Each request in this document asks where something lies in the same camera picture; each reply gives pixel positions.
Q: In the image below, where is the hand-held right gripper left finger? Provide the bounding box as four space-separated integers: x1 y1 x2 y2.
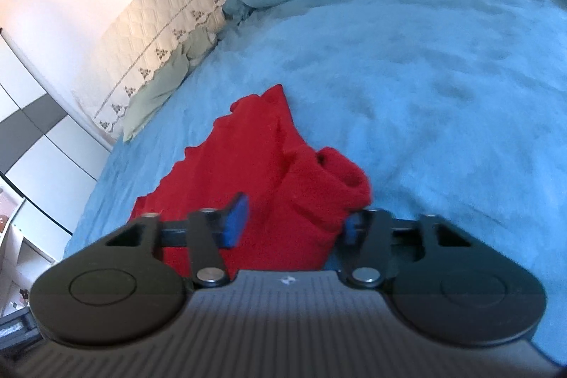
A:
104 192 249 289

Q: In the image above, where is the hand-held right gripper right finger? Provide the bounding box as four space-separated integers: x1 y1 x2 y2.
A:
339 207 477 289

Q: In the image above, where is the red knit sweater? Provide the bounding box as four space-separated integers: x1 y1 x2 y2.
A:
128 84 372 272

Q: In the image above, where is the bed with blue sheet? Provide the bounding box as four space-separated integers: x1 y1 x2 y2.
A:
64 0 567 365

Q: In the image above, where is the green pillow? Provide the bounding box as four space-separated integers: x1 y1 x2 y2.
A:
122 26 219 142

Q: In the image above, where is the white wardrobe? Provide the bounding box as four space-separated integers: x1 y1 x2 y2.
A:
0 28 111 237

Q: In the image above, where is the cream quilted headboard cover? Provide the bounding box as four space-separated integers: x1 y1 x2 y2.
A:
71 0 284 140

